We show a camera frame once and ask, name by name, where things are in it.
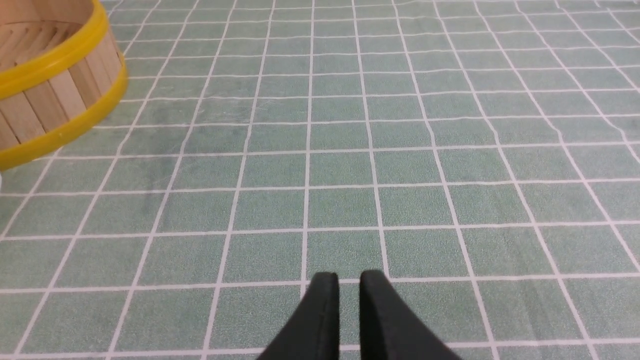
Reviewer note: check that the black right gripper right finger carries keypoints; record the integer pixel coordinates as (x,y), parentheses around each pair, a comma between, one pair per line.
(389,329)

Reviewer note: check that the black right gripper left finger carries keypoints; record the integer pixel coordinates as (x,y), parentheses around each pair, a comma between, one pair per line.
(312,331)

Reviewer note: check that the yellow bamboo steamer basket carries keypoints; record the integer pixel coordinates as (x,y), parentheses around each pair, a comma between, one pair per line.
(62,72)

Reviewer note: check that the green checked tablecloth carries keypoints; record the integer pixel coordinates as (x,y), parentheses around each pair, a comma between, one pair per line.
(483,154)

